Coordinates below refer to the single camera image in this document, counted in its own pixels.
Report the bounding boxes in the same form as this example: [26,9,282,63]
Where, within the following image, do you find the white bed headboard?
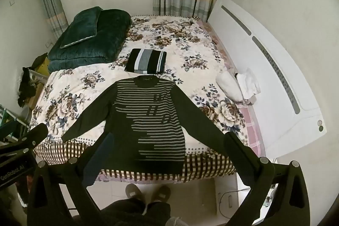
[207,0,324,160]

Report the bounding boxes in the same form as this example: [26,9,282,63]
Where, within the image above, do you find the folded dark green quilt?
[47,7,132,74]

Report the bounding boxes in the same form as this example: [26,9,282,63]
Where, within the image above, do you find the dark green pillow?
[60,6,104,49]

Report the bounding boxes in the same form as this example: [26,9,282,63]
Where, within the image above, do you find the white and green rack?
[0,107,31,142]

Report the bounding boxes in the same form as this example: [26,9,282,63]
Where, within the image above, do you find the pink checked mattress cover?
[196,17,263,158]

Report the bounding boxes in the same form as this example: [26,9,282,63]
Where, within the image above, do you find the hanging dark clothes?
[17,66,37,107]

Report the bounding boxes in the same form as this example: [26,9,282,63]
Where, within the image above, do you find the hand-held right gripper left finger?
[26,133,117,226]

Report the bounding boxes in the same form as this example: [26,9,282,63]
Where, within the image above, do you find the crumpled white cloth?
[236,67,261,101]

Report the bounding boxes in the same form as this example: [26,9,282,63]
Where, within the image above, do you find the person's dark trouser legs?
[101,195,171,226]

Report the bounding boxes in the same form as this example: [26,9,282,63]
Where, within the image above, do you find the black floor cable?
[218,187,252,218]

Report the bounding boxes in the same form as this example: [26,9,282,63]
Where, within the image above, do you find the floral bed sheet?
[29,15,245,185]

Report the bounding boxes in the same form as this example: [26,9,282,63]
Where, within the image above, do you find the dark striped sweater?
[61,76,233,176]

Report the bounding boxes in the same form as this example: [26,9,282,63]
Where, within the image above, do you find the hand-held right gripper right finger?
[224,132,311,226]

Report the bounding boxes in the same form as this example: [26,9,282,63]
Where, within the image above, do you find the folded black grey striped sweater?
[124,48,167,75]

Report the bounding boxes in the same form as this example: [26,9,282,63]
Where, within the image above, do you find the person's grey slipper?
[125,184,145,202]
[153,185,171,202]

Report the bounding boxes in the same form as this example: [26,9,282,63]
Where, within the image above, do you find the white pillow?
[216,71,245,103]

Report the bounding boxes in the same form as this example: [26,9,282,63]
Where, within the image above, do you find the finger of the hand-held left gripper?
[16,123,50,155]

